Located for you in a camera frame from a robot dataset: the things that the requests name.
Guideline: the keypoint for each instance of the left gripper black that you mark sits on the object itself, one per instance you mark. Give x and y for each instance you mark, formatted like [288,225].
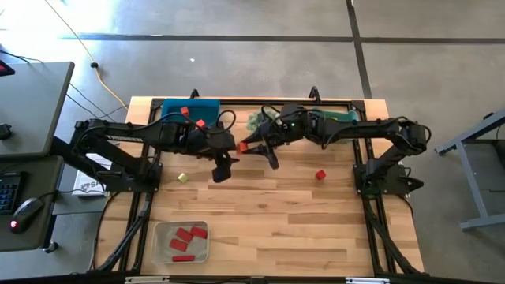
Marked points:
[213,142]

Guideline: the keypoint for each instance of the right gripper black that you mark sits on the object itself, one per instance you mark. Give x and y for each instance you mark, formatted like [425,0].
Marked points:
[292,128]

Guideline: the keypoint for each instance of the orange small cube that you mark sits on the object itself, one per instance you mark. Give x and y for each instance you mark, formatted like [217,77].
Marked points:
[184,111]
[242,148]

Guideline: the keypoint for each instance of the yellow-green small cube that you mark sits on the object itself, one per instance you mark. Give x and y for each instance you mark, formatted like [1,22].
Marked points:
[182,177]

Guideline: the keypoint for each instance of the red small cube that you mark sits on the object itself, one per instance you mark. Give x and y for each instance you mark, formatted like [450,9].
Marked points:
[320,174]

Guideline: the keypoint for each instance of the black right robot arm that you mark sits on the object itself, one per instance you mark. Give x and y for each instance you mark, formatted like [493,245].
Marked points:
[367,128]

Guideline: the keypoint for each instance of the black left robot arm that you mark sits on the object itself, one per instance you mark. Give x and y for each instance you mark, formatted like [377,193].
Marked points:
[130,136]

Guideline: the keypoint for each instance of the small potted green plant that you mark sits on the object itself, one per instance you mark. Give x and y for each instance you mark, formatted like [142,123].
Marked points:
[254,120]

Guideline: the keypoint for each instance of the blue rectangular bin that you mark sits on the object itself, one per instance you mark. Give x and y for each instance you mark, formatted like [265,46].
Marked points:
[205,108]

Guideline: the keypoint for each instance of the teal plastic bin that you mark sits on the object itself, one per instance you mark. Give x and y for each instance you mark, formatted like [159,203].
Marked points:
[349,116]

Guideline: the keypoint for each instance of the clear plastic tray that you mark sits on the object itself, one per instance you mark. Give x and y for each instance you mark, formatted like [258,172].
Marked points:
[197,250]

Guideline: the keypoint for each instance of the black rig crossbeam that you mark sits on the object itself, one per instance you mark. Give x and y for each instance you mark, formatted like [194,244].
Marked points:
[221,281]

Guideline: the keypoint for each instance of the white printed box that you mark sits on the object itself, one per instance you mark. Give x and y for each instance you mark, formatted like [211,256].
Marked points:
[88,184]

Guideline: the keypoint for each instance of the dark grey keyboard desk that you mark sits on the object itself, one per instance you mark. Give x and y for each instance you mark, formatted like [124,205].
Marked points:
[43,177]

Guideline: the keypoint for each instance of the black computer mouse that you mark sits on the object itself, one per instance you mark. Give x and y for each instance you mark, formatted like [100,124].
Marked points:
[25,215]

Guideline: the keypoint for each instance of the black backlit keyboard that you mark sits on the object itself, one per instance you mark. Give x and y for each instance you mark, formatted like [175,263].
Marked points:
[8,193]

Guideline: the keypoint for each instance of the small black desk object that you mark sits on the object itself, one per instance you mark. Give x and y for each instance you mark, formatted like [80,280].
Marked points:
[4,131]

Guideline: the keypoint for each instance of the black device with display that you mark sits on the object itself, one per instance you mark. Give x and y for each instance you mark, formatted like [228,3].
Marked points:
[6,69]

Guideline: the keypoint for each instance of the black aluminium table frame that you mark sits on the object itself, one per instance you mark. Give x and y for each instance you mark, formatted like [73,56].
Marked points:
[244,102]

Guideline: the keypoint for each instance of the black frame foot bracket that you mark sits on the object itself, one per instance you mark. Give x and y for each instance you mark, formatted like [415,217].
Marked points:
[314,93]
[194,94]

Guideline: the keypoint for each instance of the silver bracket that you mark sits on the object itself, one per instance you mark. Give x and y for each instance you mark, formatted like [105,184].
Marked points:
[147,280]
[367,281]

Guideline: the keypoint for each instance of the blue-grey table leg frame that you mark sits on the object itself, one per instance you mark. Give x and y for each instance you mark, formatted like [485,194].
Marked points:
[483,223]

